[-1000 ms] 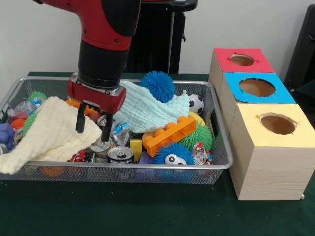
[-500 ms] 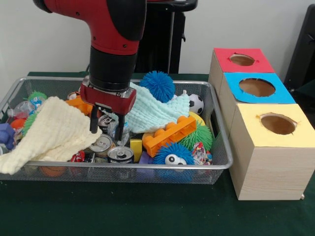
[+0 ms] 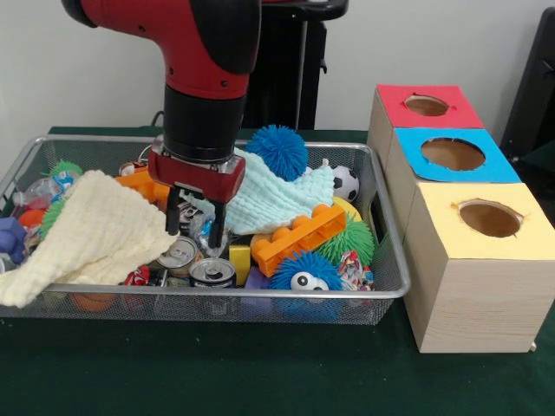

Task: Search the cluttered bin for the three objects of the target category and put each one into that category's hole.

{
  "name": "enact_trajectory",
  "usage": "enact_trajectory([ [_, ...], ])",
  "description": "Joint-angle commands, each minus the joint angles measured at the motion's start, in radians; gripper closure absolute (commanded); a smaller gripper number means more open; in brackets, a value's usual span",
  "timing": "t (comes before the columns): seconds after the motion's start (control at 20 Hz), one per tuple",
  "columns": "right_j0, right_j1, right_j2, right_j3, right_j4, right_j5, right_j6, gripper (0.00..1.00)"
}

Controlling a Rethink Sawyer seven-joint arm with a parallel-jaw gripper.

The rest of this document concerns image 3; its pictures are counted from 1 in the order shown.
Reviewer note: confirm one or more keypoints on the plain blue spiky ball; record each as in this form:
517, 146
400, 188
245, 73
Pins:
277, 152

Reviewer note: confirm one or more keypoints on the black drink can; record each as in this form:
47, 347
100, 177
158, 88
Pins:
212, 271

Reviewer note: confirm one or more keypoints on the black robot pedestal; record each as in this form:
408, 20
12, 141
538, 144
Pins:
299, 78

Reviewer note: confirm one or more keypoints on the dark green table cloth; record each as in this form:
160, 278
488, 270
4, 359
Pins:
260, 373

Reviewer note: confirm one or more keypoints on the large green spiky ball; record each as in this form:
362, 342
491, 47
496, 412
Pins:
357, 244

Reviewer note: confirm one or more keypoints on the pale blue waffle cloth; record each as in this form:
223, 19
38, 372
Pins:
277, 195

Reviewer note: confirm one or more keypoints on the small soccer ball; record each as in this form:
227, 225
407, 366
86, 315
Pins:
347, 184

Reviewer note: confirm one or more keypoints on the blue spiky ball with eyes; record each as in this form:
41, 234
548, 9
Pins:
303, 270

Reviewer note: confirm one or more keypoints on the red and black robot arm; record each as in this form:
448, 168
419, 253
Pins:
199, 52

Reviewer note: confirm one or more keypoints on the shallow clear mesh bin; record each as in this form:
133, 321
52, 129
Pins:
113, 156

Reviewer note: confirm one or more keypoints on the orange toy brick with studs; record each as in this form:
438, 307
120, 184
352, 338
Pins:
134, 182

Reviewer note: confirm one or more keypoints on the crushed clear plastic bottle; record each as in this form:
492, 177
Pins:
198, 230

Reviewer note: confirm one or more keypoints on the long orange toy brick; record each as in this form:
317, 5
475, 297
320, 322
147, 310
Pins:
299, 236

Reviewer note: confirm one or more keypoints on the cream yellow knitted cloth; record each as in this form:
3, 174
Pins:
87, 234

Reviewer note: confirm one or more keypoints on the silver drink can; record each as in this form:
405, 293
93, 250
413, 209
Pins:
179, 254

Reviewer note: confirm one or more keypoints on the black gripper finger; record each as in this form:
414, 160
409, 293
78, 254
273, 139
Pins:
217, 227
173, 212

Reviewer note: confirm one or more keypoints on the black upright panel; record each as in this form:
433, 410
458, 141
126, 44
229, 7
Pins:
538, 87

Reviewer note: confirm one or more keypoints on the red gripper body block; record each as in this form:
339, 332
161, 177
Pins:
195, 173

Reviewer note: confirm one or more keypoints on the wooden box with three holes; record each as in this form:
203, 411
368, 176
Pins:
468, 303

